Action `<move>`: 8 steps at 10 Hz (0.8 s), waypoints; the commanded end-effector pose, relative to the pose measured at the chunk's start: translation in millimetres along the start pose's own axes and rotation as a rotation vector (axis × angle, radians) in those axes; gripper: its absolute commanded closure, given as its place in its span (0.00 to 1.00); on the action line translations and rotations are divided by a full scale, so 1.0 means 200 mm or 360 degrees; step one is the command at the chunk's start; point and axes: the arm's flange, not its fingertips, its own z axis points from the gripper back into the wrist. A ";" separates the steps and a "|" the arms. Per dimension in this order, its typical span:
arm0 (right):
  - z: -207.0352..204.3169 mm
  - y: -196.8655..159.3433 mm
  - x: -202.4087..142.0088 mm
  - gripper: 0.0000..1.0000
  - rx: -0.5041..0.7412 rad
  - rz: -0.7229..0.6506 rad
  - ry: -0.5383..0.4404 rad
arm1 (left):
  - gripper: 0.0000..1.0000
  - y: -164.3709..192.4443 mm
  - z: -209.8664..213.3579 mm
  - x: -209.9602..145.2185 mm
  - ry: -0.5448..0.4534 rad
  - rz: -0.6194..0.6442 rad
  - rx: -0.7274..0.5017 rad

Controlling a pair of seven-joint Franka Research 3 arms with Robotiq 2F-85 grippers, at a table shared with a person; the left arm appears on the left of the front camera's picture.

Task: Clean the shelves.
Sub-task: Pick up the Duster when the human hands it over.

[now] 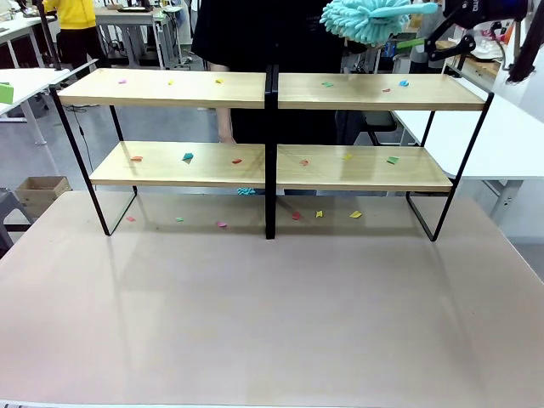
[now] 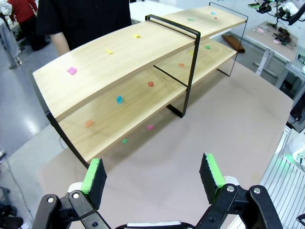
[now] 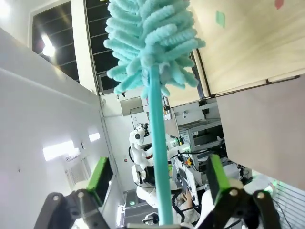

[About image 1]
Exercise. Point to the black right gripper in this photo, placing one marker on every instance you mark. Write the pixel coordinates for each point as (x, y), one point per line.
(480, 10)

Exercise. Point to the teal microfiber duster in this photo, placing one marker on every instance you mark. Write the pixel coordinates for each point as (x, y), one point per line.
(365, 23)

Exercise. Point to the person's right forearm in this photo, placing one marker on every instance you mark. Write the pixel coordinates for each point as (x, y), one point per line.
(224, 93)

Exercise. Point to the person's right hand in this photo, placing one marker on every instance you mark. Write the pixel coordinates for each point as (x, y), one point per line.
(227, 136)

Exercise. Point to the blue paper scrap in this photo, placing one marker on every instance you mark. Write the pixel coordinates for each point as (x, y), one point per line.
(404, 83)

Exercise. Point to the dark folding chair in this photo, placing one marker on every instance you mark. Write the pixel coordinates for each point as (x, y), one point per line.
(380, 123)

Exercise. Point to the person in black clothing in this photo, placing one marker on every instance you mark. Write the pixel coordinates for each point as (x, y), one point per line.
(272, 30)

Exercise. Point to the teal fluffy cloth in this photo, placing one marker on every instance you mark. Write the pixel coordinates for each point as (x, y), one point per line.
(246, 191)

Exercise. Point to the teal paper scrap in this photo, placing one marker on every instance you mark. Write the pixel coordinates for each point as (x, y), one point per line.
(188, 156)

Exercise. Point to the grey background desk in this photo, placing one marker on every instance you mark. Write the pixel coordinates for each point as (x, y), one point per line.
(127, 21)

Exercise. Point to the person in yellow jacket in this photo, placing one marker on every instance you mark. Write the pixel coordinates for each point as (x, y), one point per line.
(76, 17)

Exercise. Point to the black stand pole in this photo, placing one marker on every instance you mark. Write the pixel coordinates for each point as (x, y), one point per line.
(47, 34)

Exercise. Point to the white table with grey legs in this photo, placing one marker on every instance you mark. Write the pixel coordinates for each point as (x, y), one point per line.
(25, 85)

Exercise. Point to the cardboard box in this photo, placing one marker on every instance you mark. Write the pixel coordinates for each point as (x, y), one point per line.
(42, 193)

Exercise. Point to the green block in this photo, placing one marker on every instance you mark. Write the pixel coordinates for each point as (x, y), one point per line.
(5, 92)

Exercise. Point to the grey stool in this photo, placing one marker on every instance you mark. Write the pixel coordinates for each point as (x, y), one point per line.
(10, 208)

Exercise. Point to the wooden shelf unit black frame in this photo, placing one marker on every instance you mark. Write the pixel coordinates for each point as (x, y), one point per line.
(161, 91)
(382, 95)

